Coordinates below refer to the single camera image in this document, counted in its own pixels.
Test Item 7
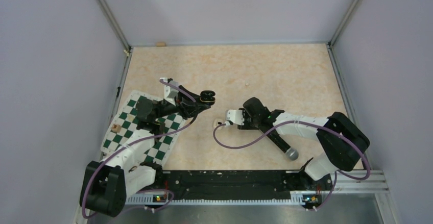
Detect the green white chessboard mat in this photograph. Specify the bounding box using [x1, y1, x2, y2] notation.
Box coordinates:
[100, 90, 187, 166]

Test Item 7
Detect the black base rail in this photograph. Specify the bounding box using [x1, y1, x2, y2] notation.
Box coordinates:
[145, 170, 332, 201]

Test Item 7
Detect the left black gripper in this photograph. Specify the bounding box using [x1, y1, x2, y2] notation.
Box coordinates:
[154, 85, 210, 119]

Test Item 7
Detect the white earbud charging case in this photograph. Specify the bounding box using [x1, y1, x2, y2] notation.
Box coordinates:
[213, 118, 225, 128]

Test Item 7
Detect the black microphone grey head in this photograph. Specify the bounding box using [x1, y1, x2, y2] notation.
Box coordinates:
[266, 130, 299, 161]

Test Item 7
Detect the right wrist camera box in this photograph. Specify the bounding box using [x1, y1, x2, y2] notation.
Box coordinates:
[225, 109, 245, 126]

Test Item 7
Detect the black earbud charging case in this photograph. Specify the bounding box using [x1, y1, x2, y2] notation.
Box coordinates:
[200, 90, 216, 104]

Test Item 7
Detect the brown wooden chess piece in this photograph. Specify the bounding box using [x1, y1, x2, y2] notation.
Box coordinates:
[111, 124, 122, 133]

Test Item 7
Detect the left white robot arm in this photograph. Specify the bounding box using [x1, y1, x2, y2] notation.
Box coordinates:
[79, 90, 215, 219]

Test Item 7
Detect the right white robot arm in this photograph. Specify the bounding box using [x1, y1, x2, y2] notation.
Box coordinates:
[226, 97, 370, 189]

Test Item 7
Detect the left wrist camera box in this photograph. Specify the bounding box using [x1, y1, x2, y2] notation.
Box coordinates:
[162, 78, 179, 105]

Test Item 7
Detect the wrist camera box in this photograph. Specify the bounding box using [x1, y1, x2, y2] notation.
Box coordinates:
[225, 109, 245, 126]
[162, 78, 179, 105]

